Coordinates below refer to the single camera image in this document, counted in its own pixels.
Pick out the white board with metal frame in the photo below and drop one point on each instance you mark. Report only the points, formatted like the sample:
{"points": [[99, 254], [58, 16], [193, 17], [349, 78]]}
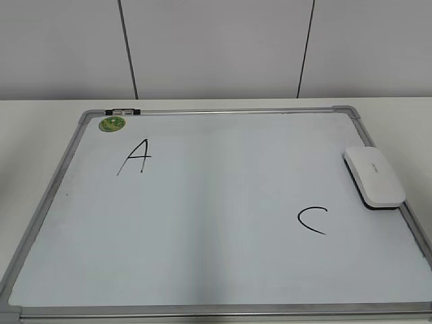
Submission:
{"points": [[215, 214]]}

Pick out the black silver board hanger clip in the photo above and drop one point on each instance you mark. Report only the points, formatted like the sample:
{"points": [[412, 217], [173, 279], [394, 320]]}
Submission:
{"points": [[122, 112]]}

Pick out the white board eraser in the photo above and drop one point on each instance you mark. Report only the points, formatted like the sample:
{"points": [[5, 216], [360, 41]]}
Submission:
{"points": [[376, 180]]}

